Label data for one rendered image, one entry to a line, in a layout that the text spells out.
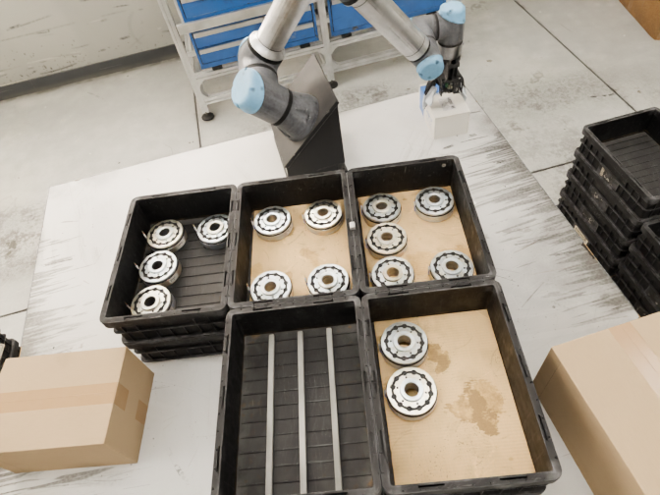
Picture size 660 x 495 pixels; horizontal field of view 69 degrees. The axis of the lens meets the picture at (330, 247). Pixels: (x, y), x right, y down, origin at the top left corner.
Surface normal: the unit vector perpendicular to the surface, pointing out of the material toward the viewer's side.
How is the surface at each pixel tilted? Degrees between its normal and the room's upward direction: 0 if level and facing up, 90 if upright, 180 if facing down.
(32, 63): 90
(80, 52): 90
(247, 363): 0
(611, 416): 0
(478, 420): 0
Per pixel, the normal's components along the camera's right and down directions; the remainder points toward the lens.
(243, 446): -0.12, -0.61
